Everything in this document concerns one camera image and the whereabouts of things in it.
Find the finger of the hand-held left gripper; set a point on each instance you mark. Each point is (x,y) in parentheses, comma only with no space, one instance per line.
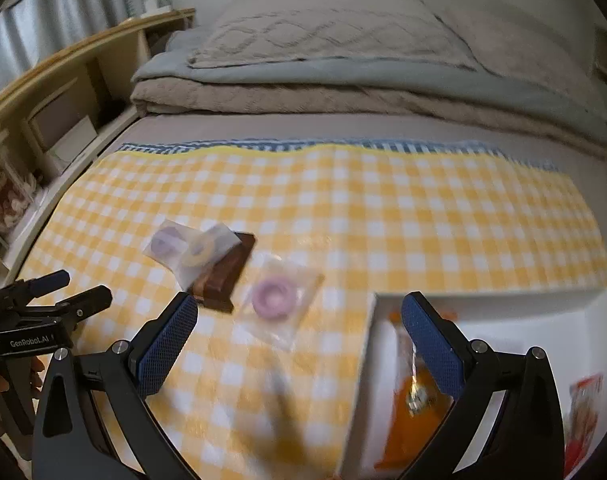
(90,297)
(48,280)

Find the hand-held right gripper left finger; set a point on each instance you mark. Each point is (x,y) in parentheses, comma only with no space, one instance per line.
(168,345)

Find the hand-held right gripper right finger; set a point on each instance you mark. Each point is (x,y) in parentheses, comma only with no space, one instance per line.
(433,345)

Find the white cardboard box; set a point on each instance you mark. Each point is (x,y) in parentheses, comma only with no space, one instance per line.
(508,320)

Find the brown chocolate bar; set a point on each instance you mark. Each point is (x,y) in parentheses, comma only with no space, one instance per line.
(223,280)

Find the orange snack bar packet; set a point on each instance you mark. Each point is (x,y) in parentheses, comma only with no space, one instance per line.
(403,435)

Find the red snack packet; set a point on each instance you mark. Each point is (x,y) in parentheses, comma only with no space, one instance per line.
(583,410)

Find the framed picture in shelf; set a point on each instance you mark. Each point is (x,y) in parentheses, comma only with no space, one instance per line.
(8,200)

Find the yellow checkered cloth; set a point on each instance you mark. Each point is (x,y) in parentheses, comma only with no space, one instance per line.
(383,210)

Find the white box in shelf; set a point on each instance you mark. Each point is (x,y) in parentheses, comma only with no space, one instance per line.
(75,137)

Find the wooden bedside shelf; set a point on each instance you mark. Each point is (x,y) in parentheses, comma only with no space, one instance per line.
(58,60)

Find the grey curtain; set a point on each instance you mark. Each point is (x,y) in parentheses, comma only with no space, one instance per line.
(43,20)

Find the beige folded blanket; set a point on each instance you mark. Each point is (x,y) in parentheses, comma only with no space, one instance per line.
(283,100)

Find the grey folded blanket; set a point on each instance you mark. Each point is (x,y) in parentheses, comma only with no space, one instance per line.
(333,72)

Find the small white stand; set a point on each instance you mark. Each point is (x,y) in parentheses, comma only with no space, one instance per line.
(158,5)

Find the beige knitted pillow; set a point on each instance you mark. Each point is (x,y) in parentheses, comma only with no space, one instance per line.
(508,45)
(308,35)

